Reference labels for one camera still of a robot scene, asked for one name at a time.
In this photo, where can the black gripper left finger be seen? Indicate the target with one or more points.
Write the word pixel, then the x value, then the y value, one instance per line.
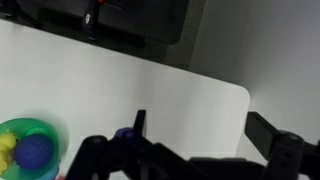
pixel 140 122

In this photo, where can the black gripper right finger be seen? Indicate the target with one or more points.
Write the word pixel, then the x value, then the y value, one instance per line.
pixel 261 130

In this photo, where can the green plastic bowl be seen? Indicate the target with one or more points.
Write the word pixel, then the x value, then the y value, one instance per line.
pixel 41 128

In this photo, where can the black equipment rack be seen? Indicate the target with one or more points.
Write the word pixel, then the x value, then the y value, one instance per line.
pixel 140 20

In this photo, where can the purple blue ball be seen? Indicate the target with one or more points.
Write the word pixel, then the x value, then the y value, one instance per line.
pixel 34 151

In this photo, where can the yellow toy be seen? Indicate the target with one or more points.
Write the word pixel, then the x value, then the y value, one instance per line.
pixel 5 146

